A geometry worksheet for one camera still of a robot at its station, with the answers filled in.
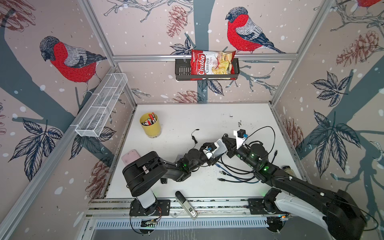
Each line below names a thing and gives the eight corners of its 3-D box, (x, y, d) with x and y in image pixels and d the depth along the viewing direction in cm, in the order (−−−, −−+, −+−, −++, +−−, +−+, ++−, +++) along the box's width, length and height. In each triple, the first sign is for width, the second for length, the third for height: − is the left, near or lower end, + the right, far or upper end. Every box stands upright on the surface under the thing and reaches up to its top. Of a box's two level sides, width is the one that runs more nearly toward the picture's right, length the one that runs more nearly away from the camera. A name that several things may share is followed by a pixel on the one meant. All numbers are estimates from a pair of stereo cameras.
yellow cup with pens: (144, 138, 103) (137, 125, 91) (147, 126, 110) (141, 112, 98) (159, 138, 103) (154, 125, 91) (162, 126, 110) (157, 112, 98)
